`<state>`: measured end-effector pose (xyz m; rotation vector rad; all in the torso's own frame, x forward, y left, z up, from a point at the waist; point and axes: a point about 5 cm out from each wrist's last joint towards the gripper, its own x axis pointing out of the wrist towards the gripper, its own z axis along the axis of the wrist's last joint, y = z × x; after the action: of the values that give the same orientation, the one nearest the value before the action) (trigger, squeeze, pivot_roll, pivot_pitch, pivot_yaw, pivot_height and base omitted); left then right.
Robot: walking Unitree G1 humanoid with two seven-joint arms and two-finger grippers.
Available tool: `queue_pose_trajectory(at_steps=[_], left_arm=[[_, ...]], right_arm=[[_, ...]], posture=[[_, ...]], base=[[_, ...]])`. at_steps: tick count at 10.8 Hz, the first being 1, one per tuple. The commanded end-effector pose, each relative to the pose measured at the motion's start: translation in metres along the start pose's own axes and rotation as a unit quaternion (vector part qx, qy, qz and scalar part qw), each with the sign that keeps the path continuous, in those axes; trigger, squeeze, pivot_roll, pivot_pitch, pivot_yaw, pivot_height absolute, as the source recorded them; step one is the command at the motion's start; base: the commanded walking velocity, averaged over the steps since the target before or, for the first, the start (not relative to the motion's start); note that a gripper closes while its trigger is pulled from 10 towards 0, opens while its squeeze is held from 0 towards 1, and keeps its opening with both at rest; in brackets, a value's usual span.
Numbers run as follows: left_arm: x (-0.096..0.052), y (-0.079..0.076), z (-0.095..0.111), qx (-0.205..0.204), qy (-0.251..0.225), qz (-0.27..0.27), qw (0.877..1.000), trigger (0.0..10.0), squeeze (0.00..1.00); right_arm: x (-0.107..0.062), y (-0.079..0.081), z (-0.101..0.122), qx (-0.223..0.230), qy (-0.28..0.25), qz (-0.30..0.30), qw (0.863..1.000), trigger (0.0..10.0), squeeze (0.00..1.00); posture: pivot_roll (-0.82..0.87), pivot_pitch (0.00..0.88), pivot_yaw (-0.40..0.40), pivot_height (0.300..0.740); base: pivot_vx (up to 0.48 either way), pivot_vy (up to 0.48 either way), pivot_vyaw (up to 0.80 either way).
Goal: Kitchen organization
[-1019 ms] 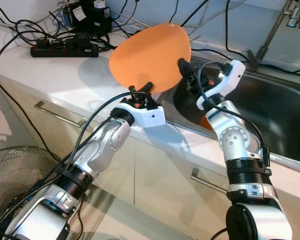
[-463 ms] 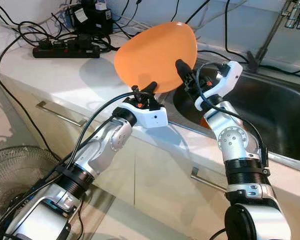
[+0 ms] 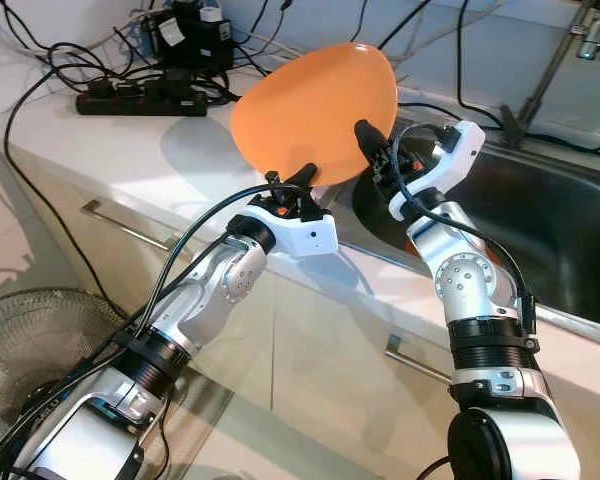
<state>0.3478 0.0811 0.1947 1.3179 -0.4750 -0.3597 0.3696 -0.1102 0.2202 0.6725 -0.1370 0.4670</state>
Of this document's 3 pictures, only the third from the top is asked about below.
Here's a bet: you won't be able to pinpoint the silver gooseneck faucet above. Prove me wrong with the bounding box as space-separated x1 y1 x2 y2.
500 0 600 149

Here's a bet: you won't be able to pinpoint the stainless steel sink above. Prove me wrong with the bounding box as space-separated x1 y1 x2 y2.
350 130 600 331

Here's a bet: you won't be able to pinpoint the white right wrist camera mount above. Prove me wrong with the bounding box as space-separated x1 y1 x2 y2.
388 120 486 223

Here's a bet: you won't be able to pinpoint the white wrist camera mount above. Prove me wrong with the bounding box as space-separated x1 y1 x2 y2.
388 120 486 223
242 205 339 258

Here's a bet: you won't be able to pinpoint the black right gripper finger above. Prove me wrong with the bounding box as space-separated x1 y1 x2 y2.
354 122 389 161

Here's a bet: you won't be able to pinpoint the black power cable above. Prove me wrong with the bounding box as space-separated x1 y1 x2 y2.
525 130 600 159
455 0 511 136
2 65 121 311

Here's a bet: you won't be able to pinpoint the grey floor fan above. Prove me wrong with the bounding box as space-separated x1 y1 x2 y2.
0 288 131 461

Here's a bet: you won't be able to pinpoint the black charger box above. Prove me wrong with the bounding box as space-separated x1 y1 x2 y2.
145 5 236 73

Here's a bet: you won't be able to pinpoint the orange plastic plate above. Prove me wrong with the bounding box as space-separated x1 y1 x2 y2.
230 42 399 188

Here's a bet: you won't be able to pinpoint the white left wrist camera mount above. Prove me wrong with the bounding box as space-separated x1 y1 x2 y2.
242 205 339 258

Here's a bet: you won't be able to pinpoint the black power strip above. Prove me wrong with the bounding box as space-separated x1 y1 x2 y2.
75 85 209 118

